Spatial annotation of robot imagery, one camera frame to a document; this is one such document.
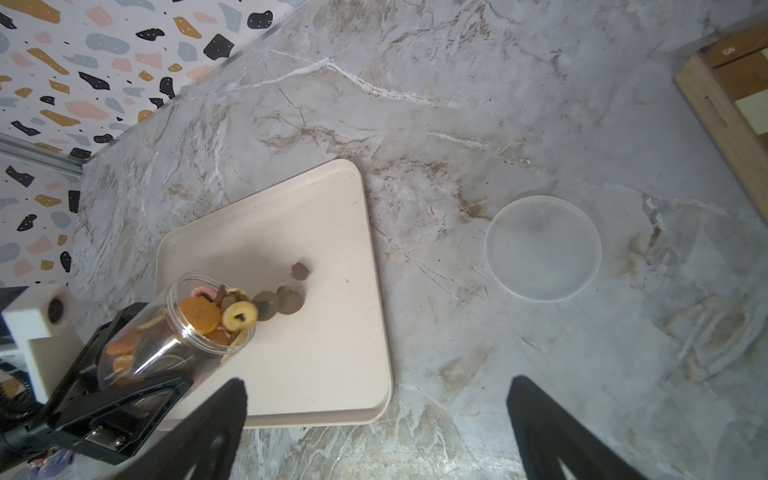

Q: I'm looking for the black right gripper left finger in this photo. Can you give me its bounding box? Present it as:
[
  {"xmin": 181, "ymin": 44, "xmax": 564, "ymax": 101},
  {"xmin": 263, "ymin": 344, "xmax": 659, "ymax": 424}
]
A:
[{"xmin": 116, "ymin": 379, "xmax": 247, "ymax": 480}]

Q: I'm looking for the wooden chessboard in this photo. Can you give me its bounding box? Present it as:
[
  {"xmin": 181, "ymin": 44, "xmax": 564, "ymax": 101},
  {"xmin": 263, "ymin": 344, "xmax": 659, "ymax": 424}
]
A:
[{"xmin": 675, "ymin": 20, "xmax": 767, "ymax": 217}]

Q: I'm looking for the clear plastic cookie jar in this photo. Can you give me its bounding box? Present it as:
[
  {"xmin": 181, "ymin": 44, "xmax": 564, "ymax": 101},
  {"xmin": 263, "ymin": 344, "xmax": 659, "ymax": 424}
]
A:
[{"xmin": 97, "ymin": 272, "xmax": 260, "ymax": 388}]

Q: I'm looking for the clear round jar lid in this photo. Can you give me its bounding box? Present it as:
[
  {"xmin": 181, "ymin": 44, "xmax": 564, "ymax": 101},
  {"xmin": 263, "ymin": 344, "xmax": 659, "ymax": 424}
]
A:
[{"xmin": 484, "ymin": 195, "xmax": 602, "ymax": 303}]

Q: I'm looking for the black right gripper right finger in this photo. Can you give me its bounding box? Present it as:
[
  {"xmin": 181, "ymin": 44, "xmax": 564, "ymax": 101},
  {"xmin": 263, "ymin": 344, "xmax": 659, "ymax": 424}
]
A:
[{"xmin": 506, "ymin": 376, "xmax": 644, "ymax": 479}]

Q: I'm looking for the pile of poured cookies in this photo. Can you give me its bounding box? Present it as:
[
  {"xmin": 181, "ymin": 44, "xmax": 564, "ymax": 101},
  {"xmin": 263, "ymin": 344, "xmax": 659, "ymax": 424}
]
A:
[{"xmin": 252, "ymin": 261, "xmax": 311, "ymax": 322}]

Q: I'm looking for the small purple toy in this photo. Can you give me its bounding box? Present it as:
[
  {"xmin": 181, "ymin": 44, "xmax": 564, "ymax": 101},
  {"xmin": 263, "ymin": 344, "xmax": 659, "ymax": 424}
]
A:
[{"xmin": 26, "ymin": 447, "xmax": 75, "ymax": 480}]

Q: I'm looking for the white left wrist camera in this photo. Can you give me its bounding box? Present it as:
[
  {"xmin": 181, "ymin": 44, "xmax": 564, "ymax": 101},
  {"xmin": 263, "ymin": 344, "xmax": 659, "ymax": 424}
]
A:
[{"xmin": 1, "ymin": 284, "xmax": 84, "ymax": 404}]

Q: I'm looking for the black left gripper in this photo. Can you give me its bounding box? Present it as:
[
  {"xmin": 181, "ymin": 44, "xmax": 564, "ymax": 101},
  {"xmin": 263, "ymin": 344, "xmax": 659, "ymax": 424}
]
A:
[{"xmin": 1, "ymin": 302, "xmax": 192, "ymax": 468}]

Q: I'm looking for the cream rectangular tray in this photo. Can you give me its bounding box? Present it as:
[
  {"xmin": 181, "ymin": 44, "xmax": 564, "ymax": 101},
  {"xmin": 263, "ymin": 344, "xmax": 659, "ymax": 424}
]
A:
[{"xmin": 156, "ymin": 159, "xmax": 393, "ymax": 430}]

